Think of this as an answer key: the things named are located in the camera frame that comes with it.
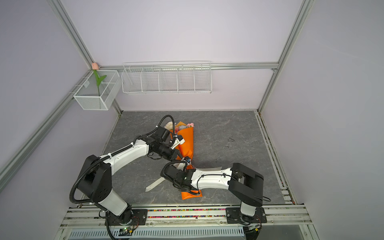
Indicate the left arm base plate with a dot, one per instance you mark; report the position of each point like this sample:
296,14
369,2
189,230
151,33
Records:
135,217

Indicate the pink tulip fake flower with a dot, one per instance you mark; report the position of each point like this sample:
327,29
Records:
99,79

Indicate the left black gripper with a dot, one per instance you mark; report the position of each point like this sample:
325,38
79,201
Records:
174,155

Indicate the white mesh corner basket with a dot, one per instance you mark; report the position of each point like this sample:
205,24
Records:
87,95

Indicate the orange wrapping paper sheet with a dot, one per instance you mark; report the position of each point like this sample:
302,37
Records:
187,149

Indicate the white ribbon strip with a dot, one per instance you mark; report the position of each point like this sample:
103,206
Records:
156,183

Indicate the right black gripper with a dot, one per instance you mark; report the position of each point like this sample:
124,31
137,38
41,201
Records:
173,166

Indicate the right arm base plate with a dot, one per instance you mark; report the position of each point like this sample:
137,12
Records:
234,216

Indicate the cream rose fake flower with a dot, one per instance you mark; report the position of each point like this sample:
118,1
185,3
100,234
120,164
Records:
170,126

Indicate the white wire wall basket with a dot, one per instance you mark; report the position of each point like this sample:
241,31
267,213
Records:
167,77

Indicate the aluminium front rail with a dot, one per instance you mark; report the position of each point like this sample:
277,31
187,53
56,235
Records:
188,216

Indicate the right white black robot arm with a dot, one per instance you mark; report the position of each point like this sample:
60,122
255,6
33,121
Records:
244,183

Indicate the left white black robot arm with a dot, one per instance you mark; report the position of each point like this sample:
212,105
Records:
94,183

